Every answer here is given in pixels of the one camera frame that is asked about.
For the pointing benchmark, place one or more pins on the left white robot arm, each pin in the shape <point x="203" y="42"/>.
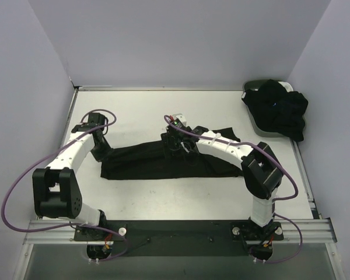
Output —
<point x="56" y="191"/>

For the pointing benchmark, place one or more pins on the white t shirt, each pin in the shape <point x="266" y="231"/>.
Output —
<point x="287" y="86"/>

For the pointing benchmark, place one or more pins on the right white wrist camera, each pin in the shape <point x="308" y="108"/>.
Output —
<point x="179" y="117"/>

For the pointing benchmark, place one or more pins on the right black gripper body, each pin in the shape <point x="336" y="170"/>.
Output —
<point x="169" y="141"/>

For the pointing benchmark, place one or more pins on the black printed t shirt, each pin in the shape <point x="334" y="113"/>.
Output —
<point x="146" y="161"/>

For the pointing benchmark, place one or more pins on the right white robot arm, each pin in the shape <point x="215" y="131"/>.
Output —
<point x="261" y="176"/>

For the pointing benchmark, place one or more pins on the black t shirt pile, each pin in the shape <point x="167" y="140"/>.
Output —
<point x="274" y="109"/>

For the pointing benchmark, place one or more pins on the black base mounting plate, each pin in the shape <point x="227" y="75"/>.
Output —
<point x="203" y="238"/>

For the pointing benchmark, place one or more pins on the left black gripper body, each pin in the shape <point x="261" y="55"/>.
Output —
<point x="100" y="149"/>

